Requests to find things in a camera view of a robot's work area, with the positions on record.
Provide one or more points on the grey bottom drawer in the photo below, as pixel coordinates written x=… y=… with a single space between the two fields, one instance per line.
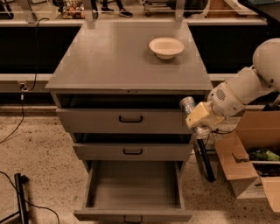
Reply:
x=134 y=192

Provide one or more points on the black stand bar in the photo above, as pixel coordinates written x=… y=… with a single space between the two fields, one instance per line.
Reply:
x=209 y=171
x=22 y=211

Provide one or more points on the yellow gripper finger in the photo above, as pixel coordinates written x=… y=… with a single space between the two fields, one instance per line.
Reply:
x=203 y=114

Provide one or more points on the green bag in box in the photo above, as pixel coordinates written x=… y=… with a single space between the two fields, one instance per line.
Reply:
x=263 y=155

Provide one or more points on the grey drawer cabinet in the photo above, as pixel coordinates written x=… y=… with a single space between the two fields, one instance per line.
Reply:
x=109 y=65

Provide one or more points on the brown cardboard box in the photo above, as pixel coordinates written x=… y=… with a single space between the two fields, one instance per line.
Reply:
x=255 y=129

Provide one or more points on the black stand bar left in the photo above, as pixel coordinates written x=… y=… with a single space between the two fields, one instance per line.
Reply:
x=22 y=211

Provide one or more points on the grey drawer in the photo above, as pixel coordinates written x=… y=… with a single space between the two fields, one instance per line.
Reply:
x=123 y=121
x=134 y=192
x=133 y=151

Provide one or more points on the grey middle drawer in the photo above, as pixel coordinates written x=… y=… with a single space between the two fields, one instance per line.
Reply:
x=133 y=151

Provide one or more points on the grey top drawer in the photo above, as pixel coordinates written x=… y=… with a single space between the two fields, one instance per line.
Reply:
x=123 y=121

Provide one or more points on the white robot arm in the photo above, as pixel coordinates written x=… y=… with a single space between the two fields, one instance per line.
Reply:
x=233 y=95

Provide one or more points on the colourful items on shelf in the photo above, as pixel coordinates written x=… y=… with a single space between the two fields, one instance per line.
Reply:
x=73 y=9

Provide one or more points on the black stand bar right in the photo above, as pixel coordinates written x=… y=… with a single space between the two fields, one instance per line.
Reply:
x=209 y=171

